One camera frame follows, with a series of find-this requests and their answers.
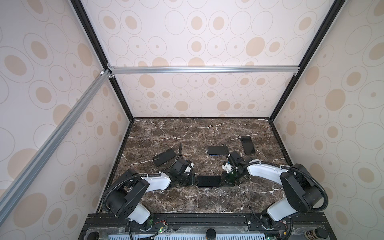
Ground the black phone with pink case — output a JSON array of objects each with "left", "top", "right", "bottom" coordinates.
[{"left": 197, "top": 175, "right": 223, "bottom": 188}]

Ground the silver-edged black phone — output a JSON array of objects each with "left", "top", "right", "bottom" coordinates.
[{"left": 241, "top": 136, "right": 256, "bottom": 155}]

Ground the black phone case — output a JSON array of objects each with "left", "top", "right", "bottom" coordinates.
[{"left": 153, "top": 149, "right": 176, "bottom": 167}]

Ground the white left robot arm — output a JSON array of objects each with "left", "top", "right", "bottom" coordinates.
[{"left": 101, "top": 144, "right": 198, "bottom": 228}]

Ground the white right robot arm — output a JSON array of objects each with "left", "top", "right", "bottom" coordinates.
[{"left": 221, "top": 152, "right": 329, "bottom": 231}]

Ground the blue-edged phone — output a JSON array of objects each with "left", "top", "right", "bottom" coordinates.
[{"left": 207, "top": 146, "right": 229, "bottom": 156}]

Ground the black knob centre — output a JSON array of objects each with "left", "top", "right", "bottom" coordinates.
[{"left": 205, "top": 228, "right": 217, "bottom": 240}]

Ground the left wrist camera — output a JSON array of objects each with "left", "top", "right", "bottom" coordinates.
[{"left": 169, "top": 159, "right": 194, "bottom": 177}]

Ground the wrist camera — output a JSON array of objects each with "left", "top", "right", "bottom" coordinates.
[
  {"left": 169, "top": 159, "right": 194, "bottom": 177},
  {"left": 222, "top": 152, "right": 246, "bottom": 173}
]

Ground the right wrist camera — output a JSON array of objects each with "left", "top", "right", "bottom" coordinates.
[{"left": 222, "top": 152, "right": 246, "bottom": 173}]

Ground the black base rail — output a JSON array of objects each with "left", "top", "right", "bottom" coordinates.
[{"left": 78, "top": 213, "right": 336, "bottom": 240}]

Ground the silver aluminium rail back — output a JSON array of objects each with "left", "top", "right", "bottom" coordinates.
[{"left": 110, "top": 65, "right": 300, "bottom": 75}]

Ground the silver aluminium rail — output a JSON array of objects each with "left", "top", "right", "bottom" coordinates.
[
  {"left": 1, "top": 69, "right": 112, "bottom": 224},
  {"left": 110, "top": 65, "right": 300, "bottom": 75}
]

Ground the silver aluminium rail left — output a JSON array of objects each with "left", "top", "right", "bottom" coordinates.
[{"left": 1, "top": 69, "right": 112, "bottom": 224}]

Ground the black corner frame post left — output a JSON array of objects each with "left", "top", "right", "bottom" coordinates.
[{"left": 70, "top": 0, "right": 135, "bottom": 122}]

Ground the black corner frame post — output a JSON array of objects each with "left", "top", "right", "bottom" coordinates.
[
  {"left": 270, "top": 0, "right": 347, "bottom": 123},
  {"left": 70, "top": 0, "right": 135, "bottom": 122}
]

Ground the black corner frame post right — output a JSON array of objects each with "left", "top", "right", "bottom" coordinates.
[{"left": 270, "top": 0, "right": 347, "bottom": 123}]

